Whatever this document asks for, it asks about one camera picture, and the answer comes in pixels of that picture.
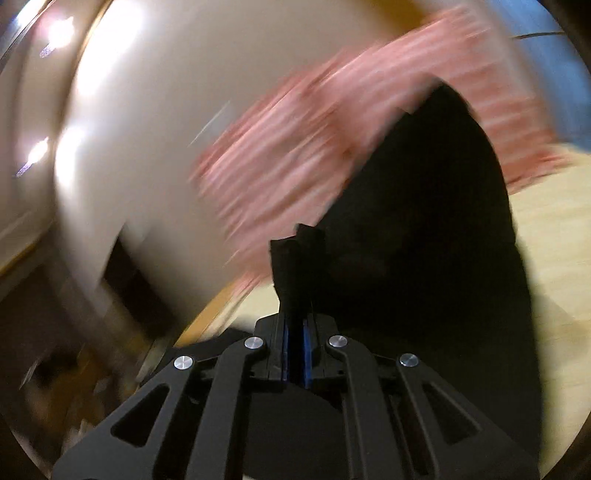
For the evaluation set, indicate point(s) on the black pants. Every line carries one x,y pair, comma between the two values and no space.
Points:
415,258

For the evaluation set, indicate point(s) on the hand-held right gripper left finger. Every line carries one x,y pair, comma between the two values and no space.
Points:
282,354

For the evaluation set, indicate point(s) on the pink striped cloth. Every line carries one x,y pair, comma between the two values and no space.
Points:
369,115

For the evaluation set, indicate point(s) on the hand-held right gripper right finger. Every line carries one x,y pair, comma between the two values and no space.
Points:
308,357

